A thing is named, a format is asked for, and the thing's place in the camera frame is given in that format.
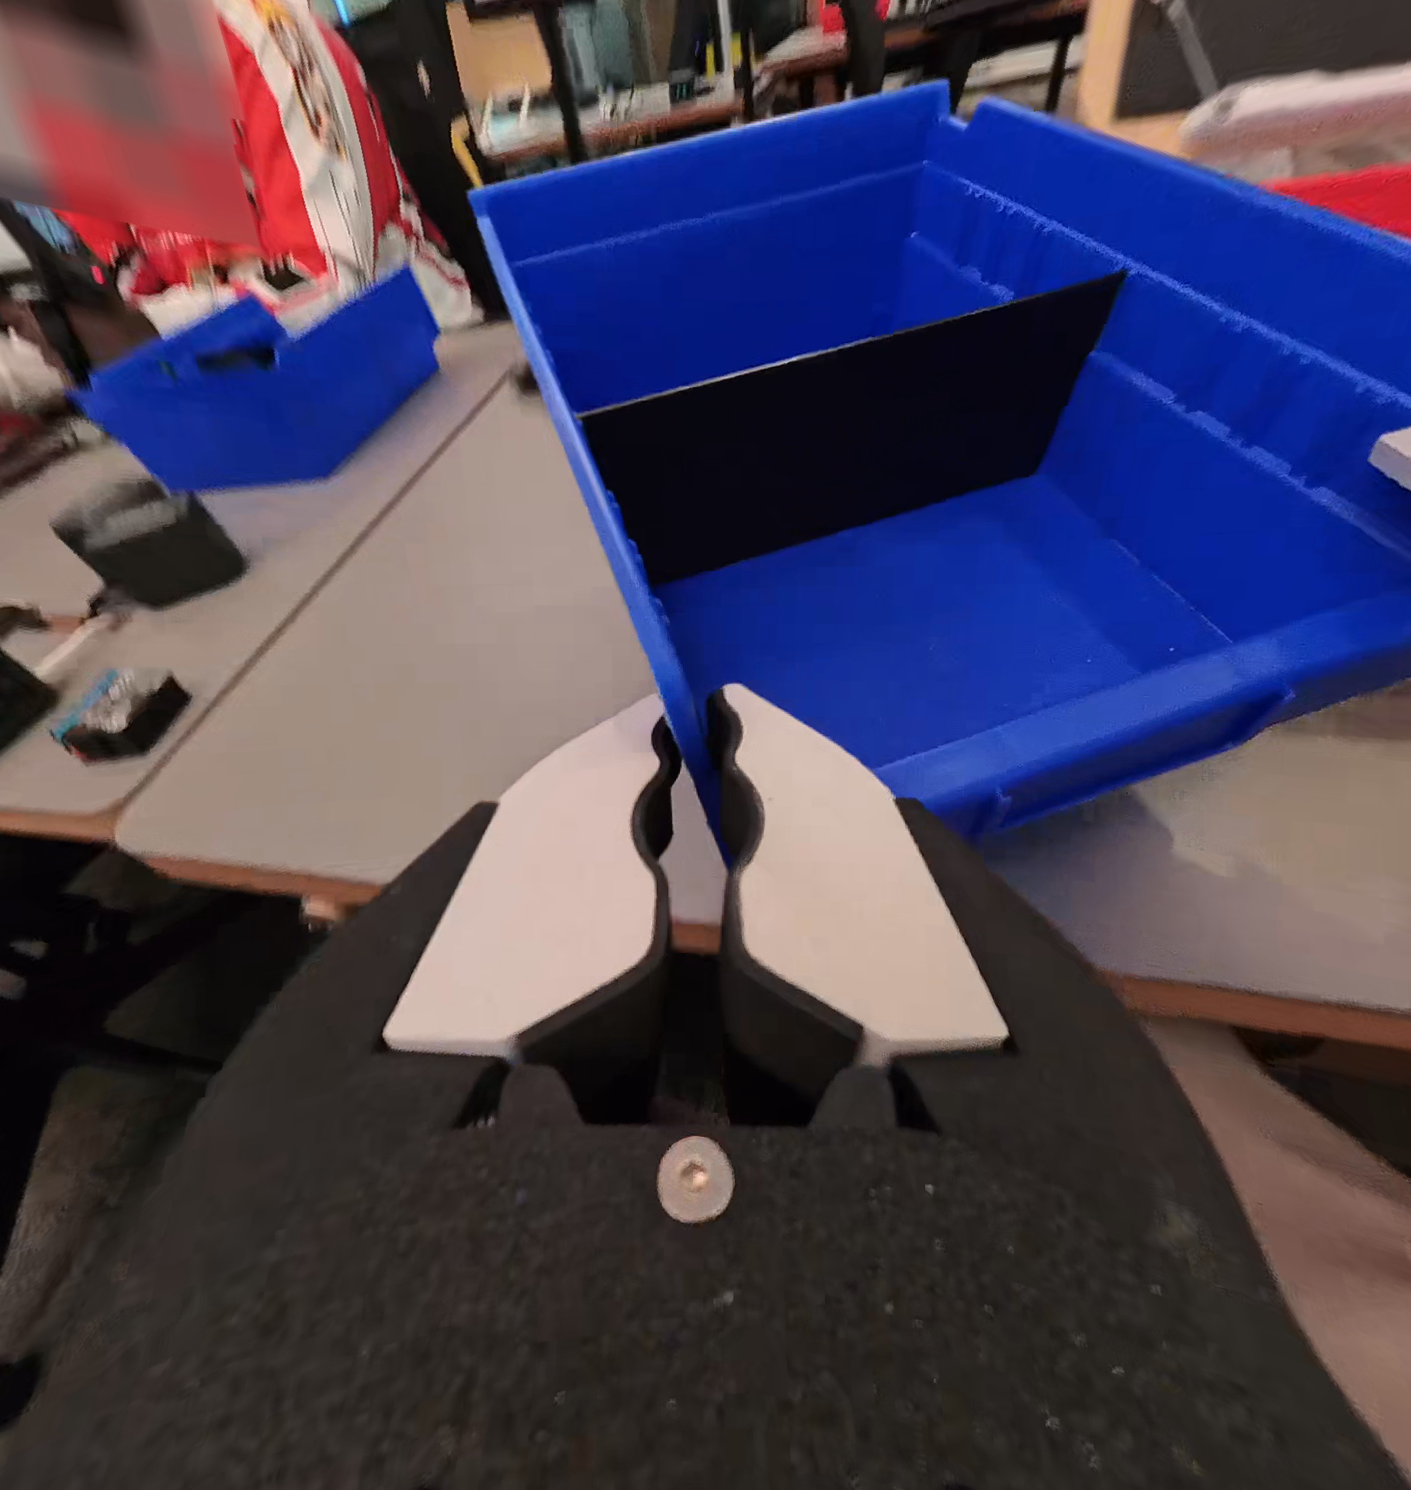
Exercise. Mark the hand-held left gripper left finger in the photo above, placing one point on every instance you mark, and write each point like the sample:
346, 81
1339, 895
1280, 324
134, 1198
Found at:
542, 919

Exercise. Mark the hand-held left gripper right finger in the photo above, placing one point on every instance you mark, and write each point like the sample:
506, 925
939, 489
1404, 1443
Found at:
857, 919

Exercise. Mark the red plastic bin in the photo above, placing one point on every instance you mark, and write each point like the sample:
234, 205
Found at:
1382, 198

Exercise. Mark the blue plastic bin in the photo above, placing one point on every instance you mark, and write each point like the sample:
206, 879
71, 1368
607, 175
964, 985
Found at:
951, 627

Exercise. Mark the small black tray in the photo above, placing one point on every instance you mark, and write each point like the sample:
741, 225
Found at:
136, 721

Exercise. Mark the black divider of blue bin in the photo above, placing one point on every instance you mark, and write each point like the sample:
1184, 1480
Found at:
834, 443

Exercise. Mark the black board on white stand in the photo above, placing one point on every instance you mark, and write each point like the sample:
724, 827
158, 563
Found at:
1096, 70

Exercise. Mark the black box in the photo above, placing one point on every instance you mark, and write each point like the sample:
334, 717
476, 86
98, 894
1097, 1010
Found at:
153, 546

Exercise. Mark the black device with green lights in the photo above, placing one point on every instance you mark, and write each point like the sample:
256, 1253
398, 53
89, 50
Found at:
8, 697

